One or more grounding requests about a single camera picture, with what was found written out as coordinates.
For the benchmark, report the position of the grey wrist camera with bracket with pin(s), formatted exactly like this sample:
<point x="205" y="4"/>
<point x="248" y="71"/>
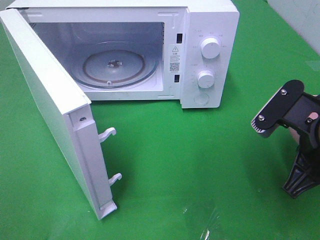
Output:
<point x="273" y="112"/>

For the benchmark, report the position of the white microwave door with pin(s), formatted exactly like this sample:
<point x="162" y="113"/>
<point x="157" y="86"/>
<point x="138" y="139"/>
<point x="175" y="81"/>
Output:
<point x="66" y="110"/>

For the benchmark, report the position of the white microwave knob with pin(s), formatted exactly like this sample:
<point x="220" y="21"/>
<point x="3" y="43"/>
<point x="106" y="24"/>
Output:
<point x="205" y="79"/>
<point x="210" y="47"/>

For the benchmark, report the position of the pink round plate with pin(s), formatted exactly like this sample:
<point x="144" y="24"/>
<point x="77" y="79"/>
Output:
<point x="294" y="135"/>

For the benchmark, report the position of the round door release button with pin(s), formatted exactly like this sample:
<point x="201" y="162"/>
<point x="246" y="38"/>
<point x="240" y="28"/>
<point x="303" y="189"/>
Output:
<point x="201" y="99"/>

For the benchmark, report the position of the green table mat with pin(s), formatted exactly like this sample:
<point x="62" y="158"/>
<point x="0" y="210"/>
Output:
<point x="166" y="155"/>

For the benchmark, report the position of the clear plastic film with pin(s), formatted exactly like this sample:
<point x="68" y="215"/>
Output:
<point x="208" y="219"/>

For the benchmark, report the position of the white microwave oven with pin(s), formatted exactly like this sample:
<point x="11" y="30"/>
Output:
<point x="178" y="26"/>

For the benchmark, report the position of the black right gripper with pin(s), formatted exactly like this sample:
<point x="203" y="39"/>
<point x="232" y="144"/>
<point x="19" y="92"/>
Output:
<point x="302" y="114"/>

